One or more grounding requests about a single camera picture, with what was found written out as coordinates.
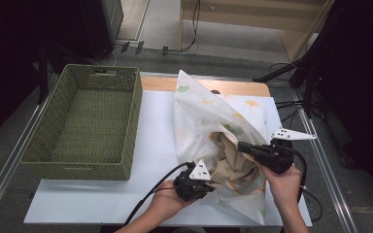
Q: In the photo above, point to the beige cloth garment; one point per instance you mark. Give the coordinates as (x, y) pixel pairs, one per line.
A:
(233, 165)

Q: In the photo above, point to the person's left hand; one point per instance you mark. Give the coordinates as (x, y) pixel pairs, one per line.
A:
(168, 207)

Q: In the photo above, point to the white leaf-print zipper bag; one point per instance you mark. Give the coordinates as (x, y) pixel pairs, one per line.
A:
(200, 116)

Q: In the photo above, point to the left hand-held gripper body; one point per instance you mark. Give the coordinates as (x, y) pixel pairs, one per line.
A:
(189, 189)

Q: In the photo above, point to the wooden platform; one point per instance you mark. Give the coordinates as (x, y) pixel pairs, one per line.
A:
(246, 19)

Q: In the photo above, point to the black metal stand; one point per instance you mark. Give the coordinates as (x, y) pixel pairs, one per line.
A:
(298, 66)

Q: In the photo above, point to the black table grommet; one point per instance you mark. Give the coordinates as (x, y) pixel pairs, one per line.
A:
(215, 92)

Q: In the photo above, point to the dark cabinet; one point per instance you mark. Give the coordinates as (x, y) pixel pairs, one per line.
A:
(100, 26)

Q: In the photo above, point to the white table mat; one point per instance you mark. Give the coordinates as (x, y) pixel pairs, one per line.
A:
(155, 129)

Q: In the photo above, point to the metal floor rail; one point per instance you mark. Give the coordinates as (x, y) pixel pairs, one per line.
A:
(323, 161)
(13, 155)

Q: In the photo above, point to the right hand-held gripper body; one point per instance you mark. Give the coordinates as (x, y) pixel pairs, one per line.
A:
(277, 158)

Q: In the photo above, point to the green woven basket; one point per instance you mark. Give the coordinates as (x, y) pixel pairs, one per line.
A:
(90, 126)

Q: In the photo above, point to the person's right hand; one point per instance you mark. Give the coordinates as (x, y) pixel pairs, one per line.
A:
(285, 189)

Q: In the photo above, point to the black plugs on floor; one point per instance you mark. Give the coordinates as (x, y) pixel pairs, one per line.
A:
(139, 47)

